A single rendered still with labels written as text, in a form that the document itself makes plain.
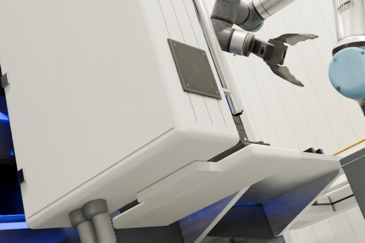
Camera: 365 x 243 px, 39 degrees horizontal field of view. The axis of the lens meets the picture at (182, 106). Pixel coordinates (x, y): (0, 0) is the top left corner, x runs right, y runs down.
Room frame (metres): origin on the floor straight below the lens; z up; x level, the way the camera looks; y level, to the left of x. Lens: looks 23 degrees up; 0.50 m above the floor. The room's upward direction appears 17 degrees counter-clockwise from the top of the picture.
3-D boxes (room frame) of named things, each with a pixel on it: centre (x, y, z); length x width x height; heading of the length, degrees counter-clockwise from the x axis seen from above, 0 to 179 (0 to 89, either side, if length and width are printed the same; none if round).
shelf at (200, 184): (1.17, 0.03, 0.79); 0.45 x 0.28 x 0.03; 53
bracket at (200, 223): (1.52, -0.03, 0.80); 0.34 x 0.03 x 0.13; 53
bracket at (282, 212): (1.92, -0.32, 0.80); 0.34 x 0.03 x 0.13; 53
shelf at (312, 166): (1.72, -0.17, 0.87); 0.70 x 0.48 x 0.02; 143
